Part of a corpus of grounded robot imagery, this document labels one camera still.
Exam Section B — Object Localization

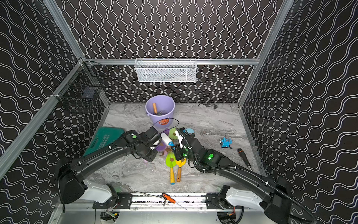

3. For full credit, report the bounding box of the white blue brush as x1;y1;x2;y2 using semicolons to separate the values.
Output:
160;133;174;147

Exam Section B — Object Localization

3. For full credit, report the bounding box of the lime front trowel wooden handle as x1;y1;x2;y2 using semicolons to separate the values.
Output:
153;103;158;115

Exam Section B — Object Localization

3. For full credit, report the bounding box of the purple front trowel pink handle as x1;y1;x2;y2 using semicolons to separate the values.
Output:
143;129;169;162

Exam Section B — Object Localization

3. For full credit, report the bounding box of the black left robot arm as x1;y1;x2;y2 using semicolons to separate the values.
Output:
55;127;161;209

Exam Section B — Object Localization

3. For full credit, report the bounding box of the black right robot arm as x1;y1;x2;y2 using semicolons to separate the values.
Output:
173;128;317;224

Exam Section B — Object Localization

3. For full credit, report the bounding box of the yellow square trowel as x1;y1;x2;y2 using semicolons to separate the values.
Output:
176;158;186;183

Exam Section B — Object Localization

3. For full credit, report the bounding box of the wide light blue trowel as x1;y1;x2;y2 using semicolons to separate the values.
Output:
185;128;194;134

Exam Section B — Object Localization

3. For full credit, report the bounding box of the purple plastic bucket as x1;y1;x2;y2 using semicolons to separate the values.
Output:
145;95;175;129

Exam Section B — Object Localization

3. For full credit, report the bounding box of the small blue clamp tool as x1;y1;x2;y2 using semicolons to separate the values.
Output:
220;137;233;148

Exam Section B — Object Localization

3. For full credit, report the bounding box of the green plastic tool case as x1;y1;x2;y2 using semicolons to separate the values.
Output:
83;127;125;156

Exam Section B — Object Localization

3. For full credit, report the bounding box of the black clip tool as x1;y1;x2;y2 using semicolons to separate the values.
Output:
198;103;218;110

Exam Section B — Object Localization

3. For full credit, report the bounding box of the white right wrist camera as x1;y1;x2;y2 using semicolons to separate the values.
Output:
175;128;184;149

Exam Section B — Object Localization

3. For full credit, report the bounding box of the lime front trowel yellow handle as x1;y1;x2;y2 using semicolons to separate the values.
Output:
166;152;176;185

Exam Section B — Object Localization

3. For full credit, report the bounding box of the wide green trowel wooden handle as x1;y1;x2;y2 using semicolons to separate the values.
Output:
168;128;178;140

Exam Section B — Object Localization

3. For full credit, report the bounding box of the orange handled screwdriver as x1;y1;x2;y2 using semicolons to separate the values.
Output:
161;193;187;211

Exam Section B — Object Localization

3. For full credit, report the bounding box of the black orange screwdriver handle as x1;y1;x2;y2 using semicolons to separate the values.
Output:
237;148;253;171

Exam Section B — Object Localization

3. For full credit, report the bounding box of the white wire basket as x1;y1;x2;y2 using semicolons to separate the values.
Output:
134;58;197;83

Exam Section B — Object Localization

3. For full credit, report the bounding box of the black wire basket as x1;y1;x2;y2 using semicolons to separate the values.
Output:
53;58;110;113

